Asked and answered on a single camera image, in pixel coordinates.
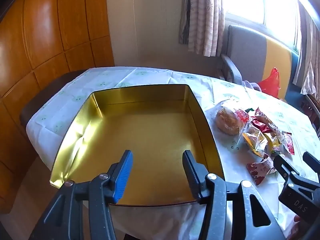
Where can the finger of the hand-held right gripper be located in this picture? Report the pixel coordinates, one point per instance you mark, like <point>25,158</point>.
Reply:
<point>283,166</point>
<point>311,161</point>

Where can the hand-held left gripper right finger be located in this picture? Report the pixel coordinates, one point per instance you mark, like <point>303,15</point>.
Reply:
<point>191,175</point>

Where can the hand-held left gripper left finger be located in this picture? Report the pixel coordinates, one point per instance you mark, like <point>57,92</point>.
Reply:
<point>123,177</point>

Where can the red clear bar packet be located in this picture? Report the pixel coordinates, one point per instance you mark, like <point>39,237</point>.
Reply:
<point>287,141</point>

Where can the red round-pattern snack packet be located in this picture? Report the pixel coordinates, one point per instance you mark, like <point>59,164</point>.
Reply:
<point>257,171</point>

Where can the orange clear pastry packet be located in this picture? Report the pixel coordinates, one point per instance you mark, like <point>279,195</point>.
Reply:
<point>255,141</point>

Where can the maroon gold-lined tin box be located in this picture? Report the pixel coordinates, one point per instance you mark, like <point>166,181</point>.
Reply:
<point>150,142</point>

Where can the dark maroon snack packet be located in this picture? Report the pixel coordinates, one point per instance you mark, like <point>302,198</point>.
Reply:
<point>260,127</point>

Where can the clear round pastry packet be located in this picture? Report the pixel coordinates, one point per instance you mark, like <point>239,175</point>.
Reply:
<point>226,120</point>

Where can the person's right hand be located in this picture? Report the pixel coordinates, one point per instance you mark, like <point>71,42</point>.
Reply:
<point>298,223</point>

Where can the red plastic bag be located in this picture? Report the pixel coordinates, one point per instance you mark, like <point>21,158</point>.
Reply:
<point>271,82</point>

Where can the pale pink cloth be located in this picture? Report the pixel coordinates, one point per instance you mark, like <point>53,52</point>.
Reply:
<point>252,85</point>

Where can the white green-print tablecloth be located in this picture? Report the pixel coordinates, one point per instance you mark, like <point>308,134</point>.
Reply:
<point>150,76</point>

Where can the beige patterned curtain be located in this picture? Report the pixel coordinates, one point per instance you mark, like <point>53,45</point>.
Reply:
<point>311,55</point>
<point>202,17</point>

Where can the dark brown table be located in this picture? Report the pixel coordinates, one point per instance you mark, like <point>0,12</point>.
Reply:
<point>50,85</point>

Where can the grey yellow blue armchair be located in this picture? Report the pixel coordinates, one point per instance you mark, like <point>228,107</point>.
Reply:
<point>247,47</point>

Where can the window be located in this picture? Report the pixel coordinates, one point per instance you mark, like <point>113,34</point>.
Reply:
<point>262,0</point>

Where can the wooden wardrobe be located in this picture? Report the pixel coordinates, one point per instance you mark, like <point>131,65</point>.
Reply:
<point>37,30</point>

